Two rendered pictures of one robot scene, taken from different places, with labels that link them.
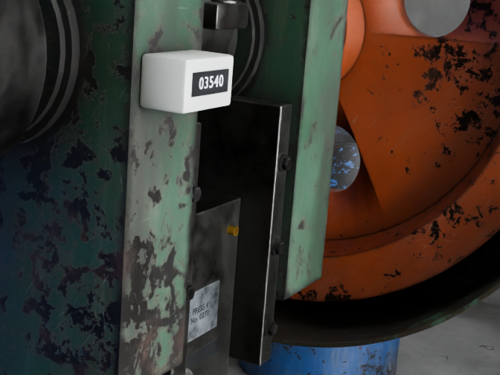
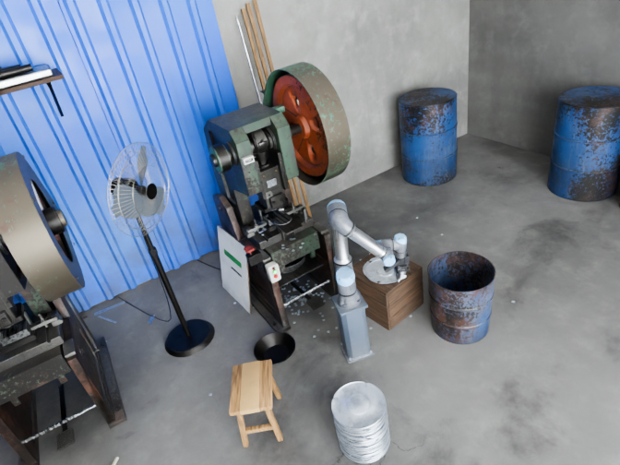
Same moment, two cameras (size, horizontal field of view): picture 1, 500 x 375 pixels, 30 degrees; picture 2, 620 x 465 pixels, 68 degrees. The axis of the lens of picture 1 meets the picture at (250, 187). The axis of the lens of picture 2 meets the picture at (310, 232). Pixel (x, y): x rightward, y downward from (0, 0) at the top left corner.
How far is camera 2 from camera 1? 2.47 m
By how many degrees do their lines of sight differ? 38
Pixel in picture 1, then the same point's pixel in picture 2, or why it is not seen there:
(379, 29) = (311, 128)
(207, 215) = (268, 170)
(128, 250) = (245, 179)
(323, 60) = (286, 143)
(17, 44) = (225, 160)
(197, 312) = (270, 183)
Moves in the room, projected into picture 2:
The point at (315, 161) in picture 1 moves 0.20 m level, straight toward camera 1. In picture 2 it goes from (289, 158) to (271, 172)
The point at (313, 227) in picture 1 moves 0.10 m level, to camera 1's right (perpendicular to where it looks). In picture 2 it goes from (292, 168) to (305, 169)
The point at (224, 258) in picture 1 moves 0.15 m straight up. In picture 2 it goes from (276, 174) to (271, 154)
